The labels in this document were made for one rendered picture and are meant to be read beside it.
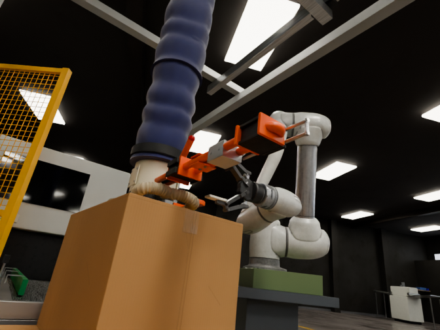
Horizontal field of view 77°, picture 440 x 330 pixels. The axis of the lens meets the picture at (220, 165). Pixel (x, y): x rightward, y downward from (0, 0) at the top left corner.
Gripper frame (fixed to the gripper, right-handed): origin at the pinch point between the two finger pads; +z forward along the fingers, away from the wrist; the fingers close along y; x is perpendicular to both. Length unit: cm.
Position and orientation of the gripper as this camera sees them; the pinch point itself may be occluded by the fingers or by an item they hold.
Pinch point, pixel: (213, 178)
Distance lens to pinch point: 92.9
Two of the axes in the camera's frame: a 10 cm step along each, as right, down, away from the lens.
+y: -1.1, 9.2, -3.8
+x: -5.8, 2.5, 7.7
